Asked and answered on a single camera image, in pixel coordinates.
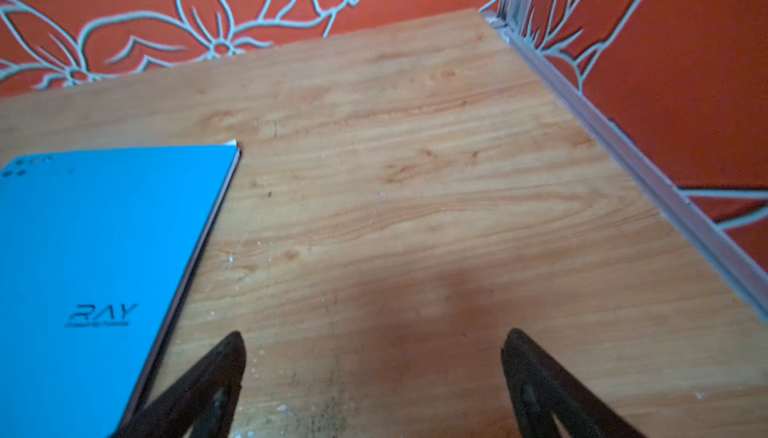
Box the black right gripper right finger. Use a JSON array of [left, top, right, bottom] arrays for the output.
[[501, 328, 642, 437]]

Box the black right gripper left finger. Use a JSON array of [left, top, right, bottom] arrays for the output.
[[113, 331, 246, 437]]

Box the blue folder black inside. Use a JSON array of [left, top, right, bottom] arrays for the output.
[[1, 142, 240, 437]]

